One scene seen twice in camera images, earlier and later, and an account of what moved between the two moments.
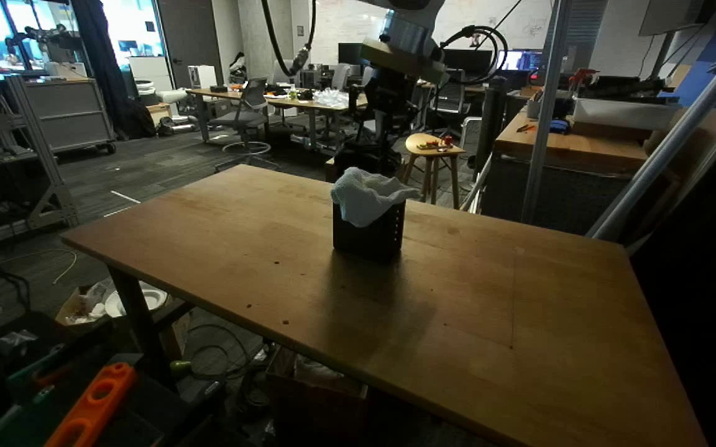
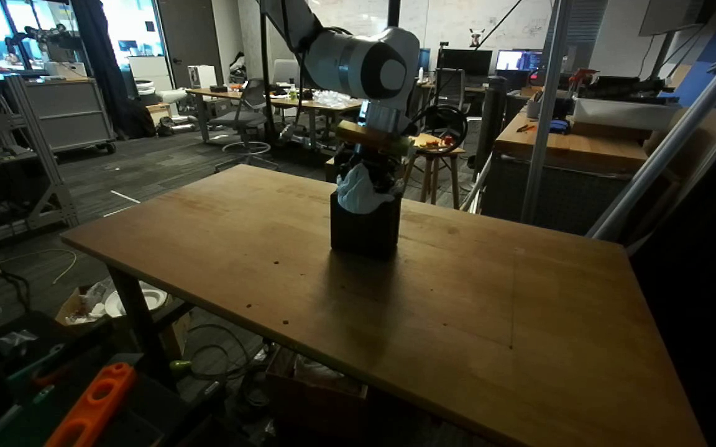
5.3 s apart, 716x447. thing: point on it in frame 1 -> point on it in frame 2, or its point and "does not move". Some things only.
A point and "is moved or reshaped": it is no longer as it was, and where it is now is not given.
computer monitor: x=520 y=60 does not move
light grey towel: x=365 y=196 is moved or reshaped
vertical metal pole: x=544 y=103 does not move
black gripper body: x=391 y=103 -> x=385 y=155
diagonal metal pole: x=667 y=141 does not move
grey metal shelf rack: x=12 y=184 does not move
